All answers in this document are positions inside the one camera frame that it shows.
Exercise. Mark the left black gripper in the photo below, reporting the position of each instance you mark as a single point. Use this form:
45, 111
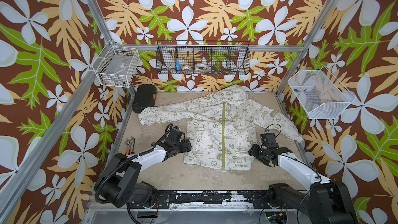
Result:
186, 145

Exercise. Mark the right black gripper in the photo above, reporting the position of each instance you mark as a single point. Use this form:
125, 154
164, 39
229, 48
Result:
252, 150

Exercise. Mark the white green printed jacket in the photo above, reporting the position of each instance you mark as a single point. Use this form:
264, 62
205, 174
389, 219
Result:
221, 127

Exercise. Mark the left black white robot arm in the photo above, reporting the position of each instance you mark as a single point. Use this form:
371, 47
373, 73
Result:
118, 183

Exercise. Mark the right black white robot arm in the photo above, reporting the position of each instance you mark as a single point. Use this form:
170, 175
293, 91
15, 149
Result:
325, 202

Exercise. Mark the black tool case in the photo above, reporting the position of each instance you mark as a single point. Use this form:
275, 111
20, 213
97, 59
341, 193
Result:
145, 97

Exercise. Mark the blue item in basket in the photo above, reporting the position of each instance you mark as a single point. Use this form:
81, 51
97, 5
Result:
177, 66

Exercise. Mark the white mesh basket right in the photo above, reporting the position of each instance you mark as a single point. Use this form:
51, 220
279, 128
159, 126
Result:
321, 94

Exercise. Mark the white tape roll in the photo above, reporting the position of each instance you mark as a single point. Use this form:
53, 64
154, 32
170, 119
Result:
201, 67

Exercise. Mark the orange handled wrench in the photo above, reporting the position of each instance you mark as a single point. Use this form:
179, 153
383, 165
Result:
129, 146

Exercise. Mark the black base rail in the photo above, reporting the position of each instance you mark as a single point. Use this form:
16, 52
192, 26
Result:
166, 199

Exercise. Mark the black wire wall basket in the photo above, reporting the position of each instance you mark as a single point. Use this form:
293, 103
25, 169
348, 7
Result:
222, 57

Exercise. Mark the white wire basket left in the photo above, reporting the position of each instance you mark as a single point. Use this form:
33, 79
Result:
115, 65

